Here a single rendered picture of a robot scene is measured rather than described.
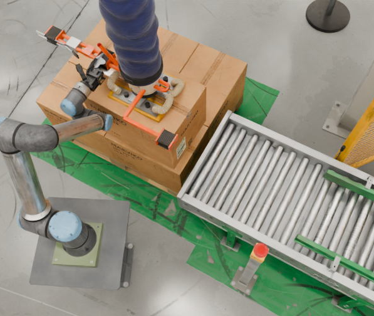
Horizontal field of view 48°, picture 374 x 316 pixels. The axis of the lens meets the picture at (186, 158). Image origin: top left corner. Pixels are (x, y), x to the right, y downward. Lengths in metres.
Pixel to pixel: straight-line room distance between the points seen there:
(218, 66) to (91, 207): 1.38
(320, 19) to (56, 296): 3.22
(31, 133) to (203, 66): 1.64
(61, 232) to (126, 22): 1.06
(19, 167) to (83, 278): 0.76
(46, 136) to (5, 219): 1.78
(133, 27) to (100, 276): 1.32
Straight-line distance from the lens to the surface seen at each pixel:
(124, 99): 2.35
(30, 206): 2.17
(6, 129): 1.85
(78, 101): 2.25
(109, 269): 2.38
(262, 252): 2.06
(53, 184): 3.47
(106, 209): 2.47
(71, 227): 2.17
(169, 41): 3.26
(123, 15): 1.75
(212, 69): 3.08
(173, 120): 2.28
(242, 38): 3.98
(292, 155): 2.79
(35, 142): 1.81
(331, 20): 4.20
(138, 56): 1.97
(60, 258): 2.43
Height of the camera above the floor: 3.04
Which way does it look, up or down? 66 degrees down
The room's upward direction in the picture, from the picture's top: 7 degrees counter-clockwise
